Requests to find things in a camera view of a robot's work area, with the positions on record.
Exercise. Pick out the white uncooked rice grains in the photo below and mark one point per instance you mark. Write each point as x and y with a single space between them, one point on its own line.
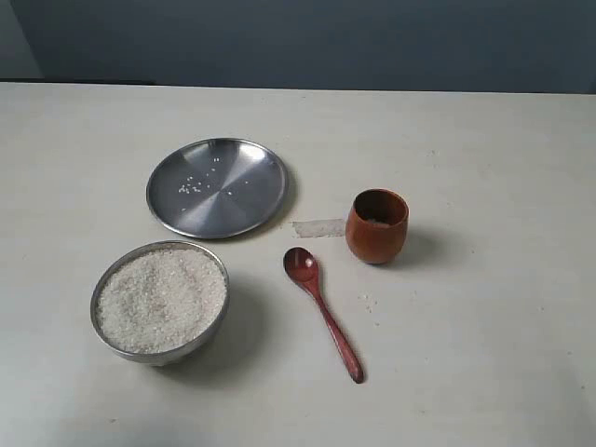
161 300

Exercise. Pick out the clear tape strip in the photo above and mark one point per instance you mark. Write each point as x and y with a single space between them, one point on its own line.
319 228

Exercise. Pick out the brown wooden cup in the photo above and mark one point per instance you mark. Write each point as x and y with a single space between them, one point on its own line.
376 227

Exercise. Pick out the round steel plate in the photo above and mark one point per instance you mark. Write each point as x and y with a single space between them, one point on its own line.
217 188

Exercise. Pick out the red wooden spoon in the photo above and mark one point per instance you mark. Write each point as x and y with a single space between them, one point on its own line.
302 269

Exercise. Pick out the steel bowl of rice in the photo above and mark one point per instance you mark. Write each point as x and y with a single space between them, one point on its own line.
176 354

